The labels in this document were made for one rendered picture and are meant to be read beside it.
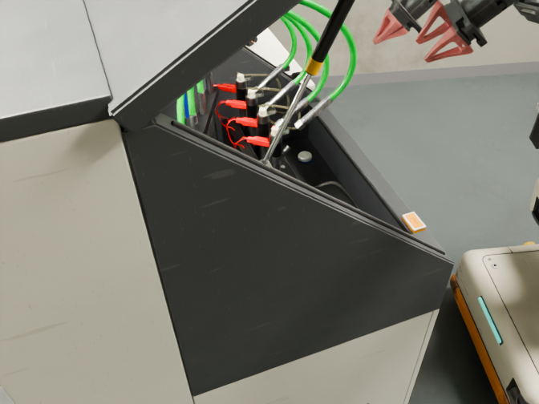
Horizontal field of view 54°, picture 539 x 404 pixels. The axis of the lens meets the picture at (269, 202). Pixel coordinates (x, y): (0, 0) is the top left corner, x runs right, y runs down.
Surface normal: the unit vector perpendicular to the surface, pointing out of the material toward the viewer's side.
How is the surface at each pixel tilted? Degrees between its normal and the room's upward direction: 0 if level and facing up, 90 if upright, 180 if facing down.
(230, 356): 90
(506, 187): 0
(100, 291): 90
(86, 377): 90
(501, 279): 0
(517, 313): 0
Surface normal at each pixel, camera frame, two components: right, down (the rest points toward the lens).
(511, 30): 0.09, 0.69
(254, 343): 0.35, 0.64
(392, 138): -0.03, -0.72
